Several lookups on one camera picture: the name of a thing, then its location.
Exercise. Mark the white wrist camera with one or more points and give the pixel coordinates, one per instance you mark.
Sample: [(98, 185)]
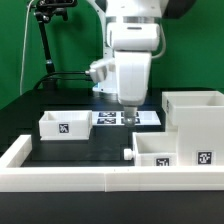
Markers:
[(101, 68)]

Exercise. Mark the white U-shaped boundary fence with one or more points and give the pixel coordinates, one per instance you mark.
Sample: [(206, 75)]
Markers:
[(16, 178)]

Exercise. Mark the white drawer box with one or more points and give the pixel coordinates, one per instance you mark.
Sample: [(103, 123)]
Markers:
[(152, 149), (66, 125)]

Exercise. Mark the white front drawer box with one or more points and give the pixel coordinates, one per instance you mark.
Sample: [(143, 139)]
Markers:
[(152, 149)]

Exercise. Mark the white drawer cabinet frame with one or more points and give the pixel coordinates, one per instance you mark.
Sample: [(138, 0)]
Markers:
[(198, 119)]

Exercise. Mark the white rear drawer box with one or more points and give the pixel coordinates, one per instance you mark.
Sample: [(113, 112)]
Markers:
[(66, 125)]

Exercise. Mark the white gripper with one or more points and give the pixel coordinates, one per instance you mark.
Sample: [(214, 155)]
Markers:
[(132, 74)]

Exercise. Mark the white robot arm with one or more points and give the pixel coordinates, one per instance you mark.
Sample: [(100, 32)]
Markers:
[(131, 32)]

